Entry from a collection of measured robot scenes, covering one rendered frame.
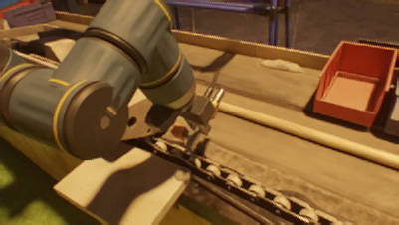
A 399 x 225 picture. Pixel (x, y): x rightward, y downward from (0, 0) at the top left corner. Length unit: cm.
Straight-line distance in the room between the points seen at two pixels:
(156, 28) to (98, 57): 10
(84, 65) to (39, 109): 7
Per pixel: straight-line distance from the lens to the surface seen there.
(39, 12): 257
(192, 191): 70
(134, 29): 40
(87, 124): 34
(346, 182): 80
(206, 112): 56
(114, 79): 36
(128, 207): 68
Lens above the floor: 133
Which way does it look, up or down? 36 degrees down
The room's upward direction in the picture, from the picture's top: 6 degrees counter-clockwise
